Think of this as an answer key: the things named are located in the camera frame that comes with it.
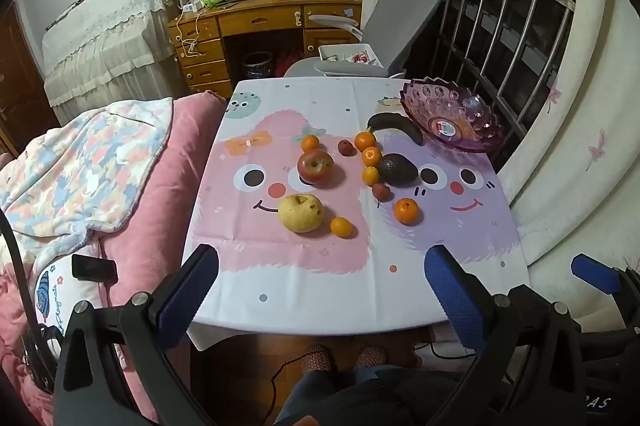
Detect metal window grille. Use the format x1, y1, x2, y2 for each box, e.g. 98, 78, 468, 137
435, 0, 582, 157

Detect red apple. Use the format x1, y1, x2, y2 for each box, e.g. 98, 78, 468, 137
297, 148, 335, 185

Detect purple glass fruit bowl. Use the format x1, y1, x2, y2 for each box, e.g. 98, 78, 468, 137
400, 76, 505, 153

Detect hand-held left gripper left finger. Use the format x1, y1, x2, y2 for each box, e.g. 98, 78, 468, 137
52, 244, 221, 426

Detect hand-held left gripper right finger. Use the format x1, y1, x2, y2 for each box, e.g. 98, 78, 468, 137
424, 244, 598, 426

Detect wooden desk with drawers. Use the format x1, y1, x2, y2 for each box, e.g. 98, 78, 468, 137
167, 0, 363, 99

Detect white tray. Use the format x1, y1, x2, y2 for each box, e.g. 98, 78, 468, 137
318, 43, 384, 67

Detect wooden door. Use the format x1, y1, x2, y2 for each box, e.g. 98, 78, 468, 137
0, 6, 60, 147

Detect white printed pillow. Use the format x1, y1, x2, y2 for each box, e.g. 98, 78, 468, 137
34, 255, 108, 337

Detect person's legs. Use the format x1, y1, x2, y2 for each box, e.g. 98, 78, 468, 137
275, 366, 481, 426

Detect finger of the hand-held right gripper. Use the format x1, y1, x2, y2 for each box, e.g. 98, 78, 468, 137
571, 254, 640, 332

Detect pink quilt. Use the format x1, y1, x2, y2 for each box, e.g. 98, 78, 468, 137
0, 91, 228, 426

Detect dark avocado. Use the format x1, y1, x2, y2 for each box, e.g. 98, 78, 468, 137
376, 153, 419, 187

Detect cartoon printed tablecloth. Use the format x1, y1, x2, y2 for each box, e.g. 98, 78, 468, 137
181, 77, 531, 352

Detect white lace cover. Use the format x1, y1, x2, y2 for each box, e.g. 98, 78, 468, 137
40, 0, 176, 123

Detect red mesh slipper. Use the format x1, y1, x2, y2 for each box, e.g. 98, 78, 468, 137
356, 346, 388, 369
302, 344, 334, 375

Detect black phone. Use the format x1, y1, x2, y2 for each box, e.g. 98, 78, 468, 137
71, 254, 119, 285

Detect grey office chair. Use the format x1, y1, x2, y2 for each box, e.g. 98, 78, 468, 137
285, 0, 448, 79

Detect dark trash bin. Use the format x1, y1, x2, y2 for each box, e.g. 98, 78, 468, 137
242, 51, 274, 80

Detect floral fleece blanket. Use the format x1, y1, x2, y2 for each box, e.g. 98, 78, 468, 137
0, 98, 173, 257

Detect overripe dark banana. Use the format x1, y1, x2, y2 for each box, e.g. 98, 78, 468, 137
366, 112, 424, 146

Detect yellow pear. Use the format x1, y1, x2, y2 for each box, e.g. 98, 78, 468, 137
278, 193, 324, 234

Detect white butterfly curtain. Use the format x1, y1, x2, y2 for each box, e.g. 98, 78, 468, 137
492, 0, 640, 289

